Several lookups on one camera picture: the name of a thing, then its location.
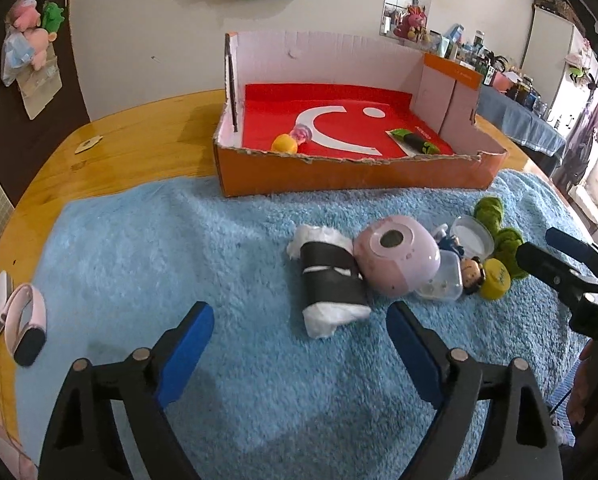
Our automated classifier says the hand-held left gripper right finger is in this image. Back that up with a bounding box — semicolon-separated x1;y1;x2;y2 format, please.
386;301;564;480

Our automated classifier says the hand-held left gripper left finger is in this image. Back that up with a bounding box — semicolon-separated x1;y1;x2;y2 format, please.
38;301;216;480

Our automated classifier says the purple curtain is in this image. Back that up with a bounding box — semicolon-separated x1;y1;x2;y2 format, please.
554;45;598;196

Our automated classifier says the side table with clutter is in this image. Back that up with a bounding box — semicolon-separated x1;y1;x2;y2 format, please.
429;22;554;121

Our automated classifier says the beige paper sheet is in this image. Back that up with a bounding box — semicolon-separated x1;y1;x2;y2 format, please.
16;57;64;121

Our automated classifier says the green and black packet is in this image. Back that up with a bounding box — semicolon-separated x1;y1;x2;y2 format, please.
386;128;440;157

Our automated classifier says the white refrigerator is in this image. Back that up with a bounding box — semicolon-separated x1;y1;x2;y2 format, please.
521;2;598;126

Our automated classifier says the small black-haired figurine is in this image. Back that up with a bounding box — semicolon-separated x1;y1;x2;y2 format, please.
459;256;488;297

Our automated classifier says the yellow and pink toy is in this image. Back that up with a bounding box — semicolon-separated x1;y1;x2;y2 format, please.
271;124;314;155

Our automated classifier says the yellow bottle cap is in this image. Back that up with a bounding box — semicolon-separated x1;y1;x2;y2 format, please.
480;258;511;301

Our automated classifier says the fluffy light blue towel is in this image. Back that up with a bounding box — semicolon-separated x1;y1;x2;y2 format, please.
29;167;598;480

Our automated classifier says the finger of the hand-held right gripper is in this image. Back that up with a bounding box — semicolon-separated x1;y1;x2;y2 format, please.
516;241;598;311
545;227;598;282

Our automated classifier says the clear plastic bag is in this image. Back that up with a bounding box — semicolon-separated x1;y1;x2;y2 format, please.
1;30;34;86

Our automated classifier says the orange cardboard box red bottom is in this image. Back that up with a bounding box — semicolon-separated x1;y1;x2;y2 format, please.
213;30;510;198

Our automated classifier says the pink round case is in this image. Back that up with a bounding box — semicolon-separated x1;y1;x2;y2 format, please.
354;215;442;297

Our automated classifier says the dark patterned box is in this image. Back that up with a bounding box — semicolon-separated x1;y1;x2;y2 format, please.
534;0;587;23

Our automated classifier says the white roll with black band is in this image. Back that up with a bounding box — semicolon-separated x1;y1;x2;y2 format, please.
286;224;372;338

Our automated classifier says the dark blue small toy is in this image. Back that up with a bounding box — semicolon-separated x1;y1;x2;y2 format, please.
433;226;467;259

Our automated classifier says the clear square plastic box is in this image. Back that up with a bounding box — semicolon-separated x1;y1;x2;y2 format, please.
415;250;464;303

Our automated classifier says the green yarn knot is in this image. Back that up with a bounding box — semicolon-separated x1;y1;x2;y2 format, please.
496;227;530;281
474;196;506;233

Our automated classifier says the person's right hand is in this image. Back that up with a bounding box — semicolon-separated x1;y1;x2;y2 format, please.
567;342;598;441

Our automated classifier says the pink smartwatch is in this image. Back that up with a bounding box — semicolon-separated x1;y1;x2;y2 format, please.
0;283;48;367

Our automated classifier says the large pink plush toy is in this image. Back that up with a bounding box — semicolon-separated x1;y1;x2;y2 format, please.
24;27;57;71

